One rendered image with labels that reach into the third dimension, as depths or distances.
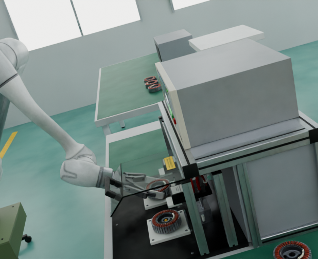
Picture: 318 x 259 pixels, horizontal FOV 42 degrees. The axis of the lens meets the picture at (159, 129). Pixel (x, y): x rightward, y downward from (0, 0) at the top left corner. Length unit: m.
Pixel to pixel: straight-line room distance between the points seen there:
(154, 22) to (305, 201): 4.93
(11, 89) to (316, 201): 1.15
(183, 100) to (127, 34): 4.85
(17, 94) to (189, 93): 0.69
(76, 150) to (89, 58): 4.39
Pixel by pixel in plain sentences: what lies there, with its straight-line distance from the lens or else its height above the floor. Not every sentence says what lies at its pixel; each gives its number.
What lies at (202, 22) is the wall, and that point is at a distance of 6.23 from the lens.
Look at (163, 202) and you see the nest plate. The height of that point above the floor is 0.78.
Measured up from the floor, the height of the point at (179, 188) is 0.92.
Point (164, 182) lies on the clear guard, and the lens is 1.30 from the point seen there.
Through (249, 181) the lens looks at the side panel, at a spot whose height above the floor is 1.00.
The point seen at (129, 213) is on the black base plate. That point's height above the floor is 0.77.
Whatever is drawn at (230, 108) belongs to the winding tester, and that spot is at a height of 1.21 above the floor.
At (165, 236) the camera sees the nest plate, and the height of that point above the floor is 0.78.
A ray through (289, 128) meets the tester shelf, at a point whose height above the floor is 1.11.
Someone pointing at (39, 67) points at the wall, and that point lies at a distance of 6.27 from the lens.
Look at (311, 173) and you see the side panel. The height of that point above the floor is 0.96.
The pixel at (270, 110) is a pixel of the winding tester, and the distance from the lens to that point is 1.38.
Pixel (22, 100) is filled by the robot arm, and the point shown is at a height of 1.34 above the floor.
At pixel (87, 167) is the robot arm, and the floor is 1.01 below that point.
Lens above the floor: 1.69
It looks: 21 degrees down
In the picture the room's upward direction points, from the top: 16 degrees counter-clockwise
